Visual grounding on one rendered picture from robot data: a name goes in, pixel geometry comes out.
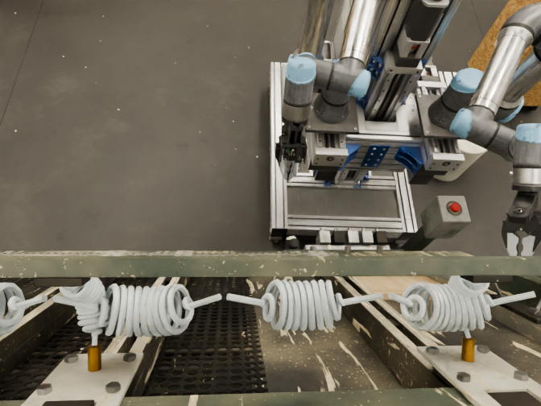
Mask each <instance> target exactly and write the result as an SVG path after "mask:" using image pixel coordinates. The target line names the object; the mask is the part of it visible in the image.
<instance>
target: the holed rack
mask: <svg viewBox="0 0 541 406"><path fill-rule="evenodd" d="M103 254H105V253H0V255H103ZM174 254H175V253H127V255H174ZM327 254H328V255H339V254H338V253H327ZM194 255H308V253H194Z"/></svg>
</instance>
